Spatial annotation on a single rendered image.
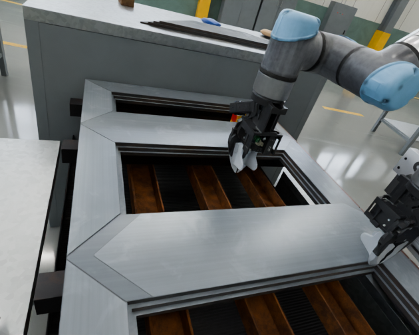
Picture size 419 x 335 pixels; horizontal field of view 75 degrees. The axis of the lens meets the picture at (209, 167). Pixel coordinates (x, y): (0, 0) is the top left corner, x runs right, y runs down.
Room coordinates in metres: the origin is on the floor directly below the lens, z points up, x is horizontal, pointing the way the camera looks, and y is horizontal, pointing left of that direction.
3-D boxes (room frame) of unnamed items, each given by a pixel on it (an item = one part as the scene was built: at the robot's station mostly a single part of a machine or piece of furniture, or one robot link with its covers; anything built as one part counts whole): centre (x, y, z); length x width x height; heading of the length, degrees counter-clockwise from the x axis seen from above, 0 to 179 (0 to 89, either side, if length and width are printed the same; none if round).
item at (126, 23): (1.45, 0.28, 1.03); 1.30 x 0.60 x 0.04; 118
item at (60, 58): (1.21, 0.15, 0.51); 1.30 x 0.04 x 1.01; 118
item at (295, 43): (0.57, -0.08, 1.20); 0.09 x 0.08 x 0.11; 122
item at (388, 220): (0.48, -0.40, 0.99); 0.09 x 0.08 x 0.12; 28
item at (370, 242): (0.46, -0.39, 0.89); 0.06 x 0.03 x 0.09; 28
